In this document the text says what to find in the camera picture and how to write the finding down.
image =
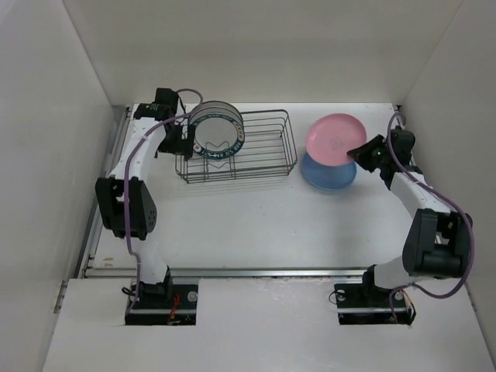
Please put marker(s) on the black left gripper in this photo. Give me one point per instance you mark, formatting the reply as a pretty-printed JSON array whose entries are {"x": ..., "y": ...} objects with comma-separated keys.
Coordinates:
[{"x": 182, "y": 146}]

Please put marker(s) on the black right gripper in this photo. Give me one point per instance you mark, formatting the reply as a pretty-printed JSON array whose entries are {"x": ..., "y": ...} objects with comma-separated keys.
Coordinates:
[{"x": 361, "y": 152}]

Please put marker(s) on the pink plastic plate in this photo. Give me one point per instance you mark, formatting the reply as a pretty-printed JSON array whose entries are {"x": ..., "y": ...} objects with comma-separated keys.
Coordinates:
[{"x": 331, "y": 137}]

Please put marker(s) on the blue plastic plate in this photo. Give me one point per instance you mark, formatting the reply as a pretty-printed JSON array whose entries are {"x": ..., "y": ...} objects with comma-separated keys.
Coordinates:
[{"x": 327, "y": 178}]

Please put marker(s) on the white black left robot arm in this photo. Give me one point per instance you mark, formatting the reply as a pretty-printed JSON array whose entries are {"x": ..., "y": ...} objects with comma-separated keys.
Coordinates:
[{"x": 125, "y": 203}]

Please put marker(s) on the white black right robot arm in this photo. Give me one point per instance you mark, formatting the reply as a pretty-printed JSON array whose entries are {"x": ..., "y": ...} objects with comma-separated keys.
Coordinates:
[{"x": 440, "y": 241}]

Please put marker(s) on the white plate green patterned rim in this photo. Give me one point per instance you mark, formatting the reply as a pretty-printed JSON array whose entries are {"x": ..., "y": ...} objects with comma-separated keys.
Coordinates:
[{"x": 218, "y": 136}]

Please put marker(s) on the grey rimmed plate at back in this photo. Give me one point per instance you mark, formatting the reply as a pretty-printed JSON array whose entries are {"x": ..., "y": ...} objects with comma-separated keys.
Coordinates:
[{"x": 215, "y": 106}]

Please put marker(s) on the dark wire dish rack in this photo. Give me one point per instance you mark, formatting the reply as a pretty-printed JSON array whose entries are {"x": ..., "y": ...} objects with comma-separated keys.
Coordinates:
[{"x": 269, "y": 151}]

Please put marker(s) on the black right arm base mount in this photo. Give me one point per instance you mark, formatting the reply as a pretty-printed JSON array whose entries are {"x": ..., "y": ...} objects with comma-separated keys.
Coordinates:
[{"x": 358, "y": 305}]

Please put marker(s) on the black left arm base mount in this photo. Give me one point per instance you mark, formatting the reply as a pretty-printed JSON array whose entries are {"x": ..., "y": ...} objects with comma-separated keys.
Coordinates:
[{"x": 170, "y": 305}]

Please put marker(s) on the aluminium front rail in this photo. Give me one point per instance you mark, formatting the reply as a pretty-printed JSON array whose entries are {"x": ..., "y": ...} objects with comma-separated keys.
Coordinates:
[{"x": 91, "y": 272}]

